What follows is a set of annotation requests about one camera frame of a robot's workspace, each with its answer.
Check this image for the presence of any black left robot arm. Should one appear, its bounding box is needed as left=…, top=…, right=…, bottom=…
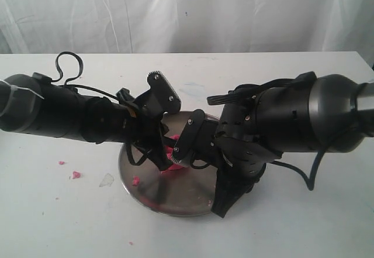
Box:
left=1, top=71, right=181, bottom=171

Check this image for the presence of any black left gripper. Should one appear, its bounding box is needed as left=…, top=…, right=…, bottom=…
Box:
left=84, top=71, right=180, bottom=171

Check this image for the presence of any white curtain backdrop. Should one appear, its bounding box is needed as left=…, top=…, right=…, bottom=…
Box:
left=1, top=0, right=373, bottom=58

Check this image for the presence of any round steel plate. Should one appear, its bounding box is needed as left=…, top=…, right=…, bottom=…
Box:
left=117, top=110, right=223, bottom=218

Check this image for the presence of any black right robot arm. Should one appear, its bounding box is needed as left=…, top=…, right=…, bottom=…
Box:
left=171, top=72, right=373, bottom=217

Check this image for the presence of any pink crumb on table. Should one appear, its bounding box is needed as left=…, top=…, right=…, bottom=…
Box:
left=72, top=171, right=81, bottom=179

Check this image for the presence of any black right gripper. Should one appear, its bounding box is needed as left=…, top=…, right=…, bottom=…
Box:
left=180, top=90, right=282, bottom=218

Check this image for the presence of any pink clay lump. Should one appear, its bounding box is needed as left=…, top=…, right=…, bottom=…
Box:
left=162, top=134, right=188, bottom=173

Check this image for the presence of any clear tape scrap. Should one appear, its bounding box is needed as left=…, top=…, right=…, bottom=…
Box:
left=99, top=173, right=115, bottom=188

